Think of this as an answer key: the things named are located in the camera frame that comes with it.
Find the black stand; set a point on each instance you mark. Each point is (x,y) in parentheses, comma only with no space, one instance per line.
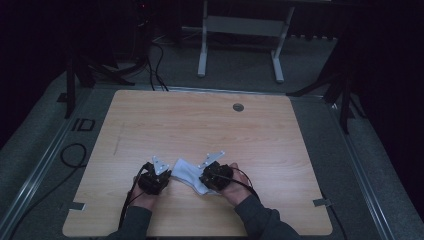
(86,73)
(340,90)

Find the person's right hand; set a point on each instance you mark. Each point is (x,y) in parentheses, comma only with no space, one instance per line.
(235,186)

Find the person's left hand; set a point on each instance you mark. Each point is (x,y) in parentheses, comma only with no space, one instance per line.
(144,197)

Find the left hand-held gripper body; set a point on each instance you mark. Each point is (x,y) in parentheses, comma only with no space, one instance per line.
(155,178)

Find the metal floor rail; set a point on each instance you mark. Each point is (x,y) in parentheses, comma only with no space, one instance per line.
(363,180)
(30,176)

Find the round table grommet hole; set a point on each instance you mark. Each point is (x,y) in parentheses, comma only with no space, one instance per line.
(238,107)

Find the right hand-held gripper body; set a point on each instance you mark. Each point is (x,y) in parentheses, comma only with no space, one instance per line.
(217,173)

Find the white desk frame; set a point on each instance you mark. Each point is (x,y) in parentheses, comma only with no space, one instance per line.
(245,26)

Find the black floor tape marking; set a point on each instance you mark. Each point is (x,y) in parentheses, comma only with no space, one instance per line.
(83,125)

